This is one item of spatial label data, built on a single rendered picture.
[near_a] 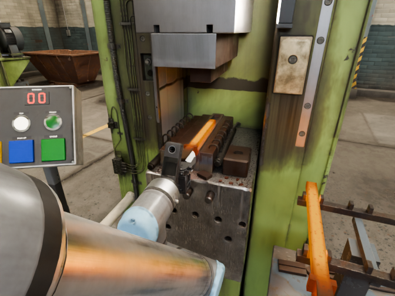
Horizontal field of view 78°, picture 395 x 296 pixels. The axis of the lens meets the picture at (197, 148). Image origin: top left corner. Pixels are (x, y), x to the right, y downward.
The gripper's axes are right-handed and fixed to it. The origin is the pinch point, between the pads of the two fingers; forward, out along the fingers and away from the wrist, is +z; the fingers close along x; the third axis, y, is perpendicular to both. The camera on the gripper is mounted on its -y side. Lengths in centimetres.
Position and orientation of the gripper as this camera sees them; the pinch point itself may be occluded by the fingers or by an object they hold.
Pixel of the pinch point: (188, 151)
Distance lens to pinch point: 82.6
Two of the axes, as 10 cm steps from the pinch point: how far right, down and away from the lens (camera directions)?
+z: 2.9, -4.3, 8.5
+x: 9.6, 1.3, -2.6
